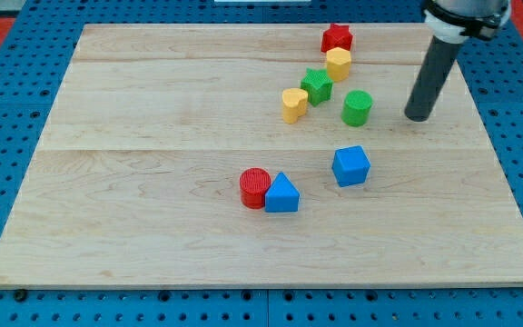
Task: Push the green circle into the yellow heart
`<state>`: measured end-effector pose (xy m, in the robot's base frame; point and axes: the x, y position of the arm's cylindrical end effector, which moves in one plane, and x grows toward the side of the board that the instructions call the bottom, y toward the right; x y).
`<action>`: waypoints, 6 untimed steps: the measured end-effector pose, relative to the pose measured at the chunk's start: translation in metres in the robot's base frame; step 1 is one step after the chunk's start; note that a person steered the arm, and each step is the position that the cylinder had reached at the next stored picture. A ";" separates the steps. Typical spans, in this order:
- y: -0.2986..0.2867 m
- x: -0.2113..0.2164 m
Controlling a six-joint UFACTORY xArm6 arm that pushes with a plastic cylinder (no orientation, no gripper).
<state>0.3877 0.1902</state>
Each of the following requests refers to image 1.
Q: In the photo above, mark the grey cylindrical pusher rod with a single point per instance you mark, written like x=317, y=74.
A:
x=432, y=76

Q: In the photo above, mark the yellow heart block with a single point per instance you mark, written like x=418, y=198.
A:
x=294, y=103

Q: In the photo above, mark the red cylinder block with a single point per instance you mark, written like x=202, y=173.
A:
x=254, y=183

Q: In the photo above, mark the blue triangle block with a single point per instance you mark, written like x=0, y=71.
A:
x=282, y=196

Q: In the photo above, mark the wooden board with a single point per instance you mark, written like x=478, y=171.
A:
x=134, y=183

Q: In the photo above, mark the blue cube block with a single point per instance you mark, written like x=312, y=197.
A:
x=350, y=166

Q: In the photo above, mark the green star block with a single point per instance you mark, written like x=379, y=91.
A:
x=318, y=85

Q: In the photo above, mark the green cylinder block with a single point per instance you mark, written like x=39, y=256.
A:
x=356, y=108

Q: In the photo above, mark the yellow hexagon block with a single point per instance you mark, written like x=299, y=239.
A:
x=338, y=63

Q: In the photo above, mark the red star block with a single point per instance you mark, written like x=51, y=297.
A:
x=336, y=36

